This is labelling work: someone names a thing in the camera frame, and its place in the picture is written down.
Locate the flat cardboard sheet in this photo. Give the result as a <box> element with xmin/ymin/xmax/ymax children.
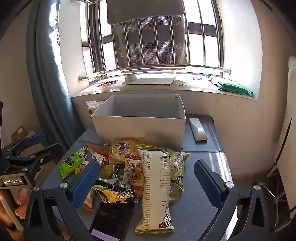
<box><xmin>126</xmin><ymin>77</ymin><xmax>176</xmax><ymax>86</ymax></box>

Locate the small orange snack packet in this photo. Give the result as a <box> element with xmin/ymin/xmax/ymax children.
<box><xmin>83</xmin><ymin>189</ymin><xmax>95</xmax><ymax>212</ymax></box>

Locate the person's left hand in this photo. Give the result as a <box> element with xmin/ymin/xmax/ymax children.
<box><xmin>0</xmin><ymin>188</ymin><xmax>28</xmax><ymax>230</ymax></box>

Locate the green plastic bag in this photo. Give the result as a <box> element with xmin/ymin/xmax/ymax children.
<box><xmin>208</xmin><ymin>74</ymin><xmax>254</xmax><ymax>97</ymax></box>

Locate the long white snack packet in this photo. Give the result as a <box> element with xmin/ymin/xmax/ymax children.
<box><xmin>135</xmin><ymin>149</ymin><xmax>175</xmax><ymax>234</ymax></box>

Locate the white remote control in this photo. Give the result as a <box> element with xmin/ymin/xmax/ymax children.
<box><xmin>189</xmin><ymin>118</ymin><xmax>208</xmax><ymax>141</ymax></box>

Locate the red beaded stick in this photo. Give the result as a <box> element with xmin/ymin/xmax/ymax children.
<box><xmin>97</xmin><ymin>80</ymin><xmax>118</xmax><ymax>88</ymax></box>

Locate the blue-grey curtain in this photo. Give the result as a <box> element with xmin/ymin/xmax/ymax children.
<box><xmin>25</xmin><ymin>0</ymin><xmax>80</xmax><ymax>153</ymax></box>

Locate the black smartphone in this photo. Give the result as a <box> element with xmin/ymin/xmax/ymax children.
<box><xmin>89</xmin><ymin>200</ymin><xmax>135</xmax><ymax>241</ymax></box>

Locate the yellow cartoon noodle packet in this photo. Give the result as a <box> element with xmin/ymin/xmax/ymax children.
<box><xmin>109</xmin><ymin>138</ymin><xmax>140</xmax><ymax>165</ymax></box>

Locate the bright green seaweed packet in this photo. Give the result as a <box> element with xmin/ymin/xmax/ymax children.
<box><xmin>58</xmin><ymin>147</ymin><xmax>88</xmax><ymax>179</ymax></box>

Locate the clear round jelly cup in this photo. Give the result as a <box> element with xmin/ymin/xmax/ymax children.
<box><xmin>169</xmin><ymin>183</ymin><xmax>183</xmax><ymax>202</ymax></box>

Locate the white cardboard box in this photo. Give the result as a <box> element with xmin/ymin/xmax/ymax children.
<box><xmin>91</xmin><ymin>94</ymin><xmax>186</xmax><ymax>151</ymax></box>

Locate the black and yellow chip packet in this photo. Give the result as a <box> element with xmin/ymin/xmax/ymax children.
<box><xmin>93</xmin><ymin>178</ymin><xmax>137</xmax><ymax>205</ymax></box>

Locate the pale green blue-print packet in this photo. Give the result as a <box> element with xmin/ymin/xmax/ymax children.
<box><xmin>170</xmin><ymin>151</ymin><xmax>190</xmax><ymax>192</ymax></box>

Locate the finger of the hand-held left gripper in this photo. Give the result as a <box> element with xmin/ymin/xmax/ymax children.
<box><xmin>25</xmin><ymin>143</ymin><xmax>63</xmax><ymax>161</ymax></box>
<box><xmin>3</xmin><ymin>134</ymin><xmax>46</xmax><ymax>154</ymax></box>

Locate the orange and white snack packet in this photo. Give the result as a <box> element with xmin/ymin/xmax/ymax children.
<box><xmin>85</xmin><ymin>142</ymin><xmax>110</xmax><ymax>167</ymax></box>

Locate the grey hanging cloth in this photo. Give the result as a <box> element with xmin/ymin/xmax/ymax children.
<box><xmin>106</xmin><ymin>0</ymin><xmax>188</xmax><ymax>69</ymax></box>

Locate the metal window grille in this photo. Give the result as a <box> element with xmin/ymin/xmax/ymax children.
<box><xmin>81</xmin><ymin>0</ymin><xmax>226</xmax><ymax>75</ymax></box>

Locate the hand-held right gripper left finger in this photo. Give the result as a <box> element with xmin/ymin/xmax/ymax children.
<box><xmin>23</xmin><ymin>159</ymin><xmax>101</xmax><ymax>241</ymax></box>

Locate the stone window sill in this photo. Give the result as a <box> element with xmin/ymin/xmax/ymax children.
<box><xmin>69</xmin><ymin>74</ymin><xmax>258</xmax><ymax>101</ymax></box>

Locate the open cardboard box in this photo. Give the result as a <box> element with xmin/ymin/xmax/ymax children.
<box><xmin>10</xmin><ymin>126</ymin><xmax>47</xmax><ymax>158</ymax></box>

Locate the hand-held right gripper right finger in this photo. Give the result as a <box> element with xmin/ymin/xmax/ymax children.
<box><xmin>194</xmin><ymin>159</ymin><xmax>271</xmax><ymax>241</ymax></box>

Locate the yellow corn cake packet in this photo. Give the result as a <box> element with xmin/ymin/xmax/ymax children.
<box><xmin>122</xmin><ymin>157</ymin><xmax>146</xmax><ymax>192</ymax></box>

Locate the chrome window rail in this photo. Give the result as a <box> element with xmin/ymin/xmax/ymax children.
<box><xmin>78</xmin><ymin>65</ymin><xmax>232</xmax><ymax>83</ymax></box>

